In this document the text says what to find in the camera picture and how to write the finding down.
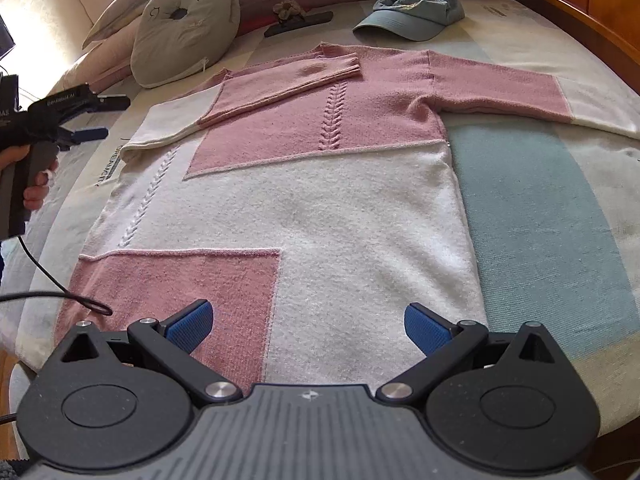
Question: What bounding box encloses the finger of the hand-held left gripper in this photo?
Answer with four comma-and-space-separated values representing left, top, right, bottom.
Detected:
62, 127, 110, 145
87, 94, 132, 112

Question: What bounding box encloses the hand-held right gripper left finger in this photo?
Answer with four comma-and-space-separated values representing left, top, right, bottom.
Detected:
52, 299, 242, 405

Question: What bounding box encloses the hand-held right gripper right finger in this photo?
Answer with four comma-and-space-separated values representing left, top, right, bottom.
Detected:
376, 302, 566, 406

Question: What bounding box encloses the pink and white sweater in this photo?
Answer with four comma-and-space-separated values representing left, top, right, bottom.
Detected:
54, 44, 640, 386

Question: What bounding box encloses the person's left hand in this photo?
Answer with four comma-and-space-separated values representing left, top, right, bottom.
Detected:
0, 146, 58, 213

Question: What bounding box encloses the black television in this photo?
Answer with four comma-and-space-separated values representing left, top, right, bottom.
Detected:
0, 12, 16, 56

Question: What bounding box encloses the grey cat face cushion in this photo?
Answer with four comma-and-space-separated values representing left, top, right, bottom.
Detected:
130, 0, 242, 90

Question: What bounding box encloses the grey floral pillow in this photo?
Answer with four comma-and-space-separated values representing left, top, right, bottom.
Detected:
82, 0, 211, 51

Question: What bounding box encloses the beige flower hair clip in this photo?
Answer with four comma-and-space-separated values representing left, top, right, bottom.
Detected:
272, 0, 301, 22

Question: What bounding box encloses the black hair clip with flower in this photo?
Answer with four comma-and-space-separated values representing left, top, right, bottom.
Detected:
263, 11, 334, 38

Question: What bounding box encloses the blue baseball cap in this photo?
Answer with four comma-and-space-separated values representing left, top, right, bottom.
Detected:
352, 0, 466, 42

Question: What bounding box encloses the wooden headboard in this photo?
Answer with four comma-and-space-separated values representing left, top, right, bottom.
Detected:
495, 0, 640, 96

